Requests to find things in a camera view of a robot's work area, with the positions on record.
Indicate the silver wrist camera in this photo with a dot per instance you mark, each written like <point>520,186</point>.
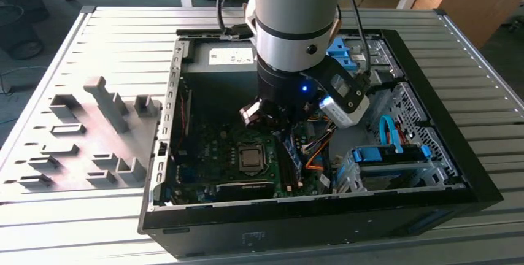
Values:
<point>344,113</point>

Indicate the blue disk carrier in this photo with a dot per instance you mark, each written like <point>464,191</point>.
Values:
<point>372,154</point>

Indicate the grey metal drive cage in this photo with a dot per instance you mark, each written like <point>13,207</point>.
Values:
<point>383,59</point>

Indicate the black wheeled bin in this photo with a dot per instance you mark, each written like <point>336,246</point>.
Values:
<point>20,32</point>

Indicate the black camera bracket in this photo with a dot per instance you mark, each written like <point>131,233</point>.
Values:
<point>331,71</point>

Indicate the blue drive bay latch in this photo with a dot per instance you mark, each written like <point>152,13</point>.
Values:
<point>340,51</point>

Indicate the grey power supply unit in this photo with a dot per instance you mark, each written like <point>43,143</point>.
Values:
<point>200,67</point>

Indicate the black PC case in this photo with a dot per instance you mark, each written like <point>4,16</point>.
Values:
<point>287,225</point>

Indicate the wooden cabinet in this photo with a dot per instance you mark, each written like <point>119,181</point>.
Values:
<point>483,1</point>

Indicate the black graphics card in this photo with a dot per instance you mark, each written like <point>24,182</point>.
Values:
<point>245,189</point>

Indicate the grey metal disk bay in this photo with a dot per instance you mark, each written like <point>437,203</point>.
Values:
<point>409,174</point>

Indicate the green motherboard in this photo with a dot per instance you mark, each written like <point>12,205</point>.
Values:
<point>212,142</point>

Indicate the grey parts rack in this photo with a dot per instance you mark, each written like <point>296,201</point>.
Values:
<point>81,154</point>

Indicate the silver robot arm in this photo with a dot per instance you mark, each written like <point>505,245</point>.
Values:
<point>295,7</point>

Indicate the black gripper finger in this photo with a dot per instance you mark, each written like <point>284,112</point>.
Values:
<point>251,114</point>

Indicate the silver CPU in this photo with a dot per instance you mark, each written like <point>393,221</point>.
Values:
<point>251,158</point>

